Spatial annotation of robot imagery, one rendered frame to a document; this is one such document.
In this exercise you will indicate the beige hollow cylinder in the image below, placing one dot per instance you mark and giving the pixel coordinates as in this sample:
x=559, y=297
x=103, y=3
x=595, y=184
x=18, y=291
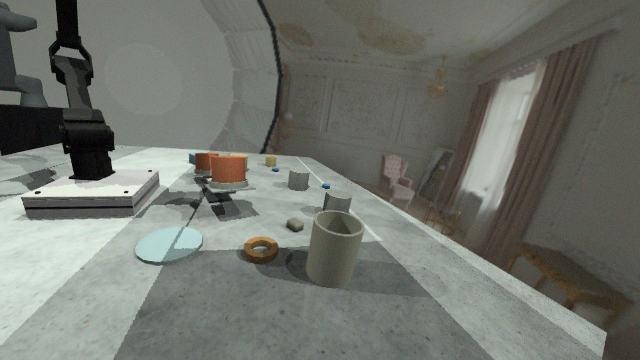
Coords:
x=334, y=245

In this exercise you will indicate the brown ring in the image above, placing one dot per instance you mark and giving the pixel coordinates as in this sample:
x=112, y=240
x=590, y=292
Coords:
x=260, y=258

